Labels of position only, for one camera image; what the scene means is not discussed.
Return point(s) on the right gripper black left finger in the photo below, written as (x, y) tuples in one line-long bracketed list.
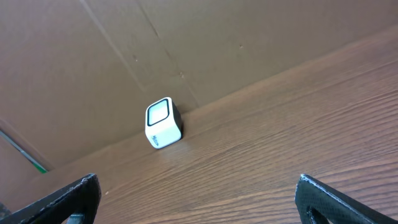
[(75, 203)]

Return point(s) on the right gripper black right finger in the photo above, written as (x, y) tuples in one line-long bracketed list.
[(319, 203)]

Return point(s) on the white barcode scanner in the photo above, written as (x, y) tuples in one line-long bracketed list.
[(164, 125)]

